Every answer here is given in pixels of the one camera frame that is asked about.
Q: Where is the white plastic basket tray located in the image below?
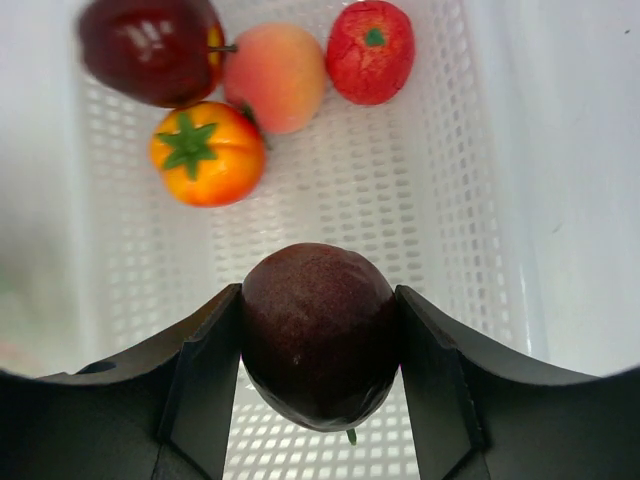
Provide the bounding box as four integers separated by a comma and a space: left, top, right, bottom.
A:
64, 0, 551, 480

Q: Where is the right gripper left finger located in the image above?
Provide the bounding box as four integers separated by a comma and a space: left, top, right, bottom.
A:
1, 284, 240, 479

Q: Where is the dark purple fruit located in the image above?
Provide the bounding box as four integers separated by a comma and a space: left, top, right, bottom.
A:
241, 243, 401, 444

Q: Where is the peach fruit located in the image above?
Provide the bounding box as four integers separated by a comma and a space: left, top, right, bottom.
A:
223, 22, 328, 134

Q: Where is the dark red apple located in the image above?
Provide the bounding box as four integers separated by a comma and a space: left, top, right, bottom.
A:
77, 0, 237, 109

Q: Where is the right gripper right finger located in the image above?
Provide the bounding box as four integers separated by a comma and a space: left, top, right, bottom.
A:
395, 286, 639, 479

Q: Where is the red tomato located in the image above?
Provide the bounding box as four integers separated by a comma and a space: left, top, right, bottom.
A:
326, 1, 416, 106

